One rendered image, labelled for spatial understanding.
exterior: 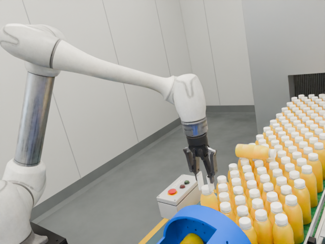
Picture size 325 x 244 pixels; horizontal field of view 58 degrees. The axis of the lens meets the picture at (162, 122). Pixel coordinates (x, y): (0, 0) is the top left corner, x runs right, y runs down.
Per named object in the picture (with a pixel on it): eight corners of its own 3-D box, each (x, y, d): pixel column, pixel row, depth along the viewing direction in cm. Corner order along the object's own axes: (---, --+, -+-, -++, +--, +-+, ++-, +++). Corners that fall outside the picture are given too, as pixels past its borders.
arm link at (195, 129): (197, 123, 99) (200, 139, 101) (210, 114, 106) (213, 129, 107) (175, 122, 105) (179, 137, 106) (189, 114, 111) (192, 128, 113)
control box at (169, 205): (161, 217, 125) (155, 196, 122) (186, 192, 140) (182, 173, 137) (180, 222, 119) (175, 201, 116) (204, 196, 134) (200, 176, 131)
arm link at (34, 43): (56, 34, 90) (67, 35, 103) (-4, 11, 87) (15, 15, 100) (45, 74, 93) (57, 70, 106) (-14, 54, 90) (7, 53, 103)
